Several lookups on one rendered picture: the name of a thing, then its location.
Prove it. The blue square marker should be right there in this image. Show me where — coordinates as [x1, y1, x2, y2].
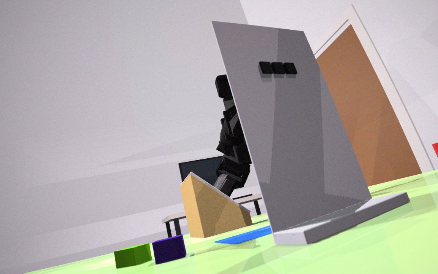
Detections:
[214, 225, 272, 244]

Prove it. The grey panel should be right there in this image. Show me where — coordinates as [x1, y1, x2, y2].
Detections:
[211, 21, 410, 245]

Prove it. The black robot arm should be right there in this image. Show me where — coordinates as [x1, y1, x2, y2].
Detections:
[213, 129, 250, 197]

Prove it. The green block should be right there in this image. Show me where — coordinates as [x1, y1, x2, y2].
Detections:
[114, 243, 152, 269]

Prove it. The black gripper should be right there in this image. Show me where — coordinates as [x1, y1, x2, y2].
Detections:
[215, 75, 252, 166]

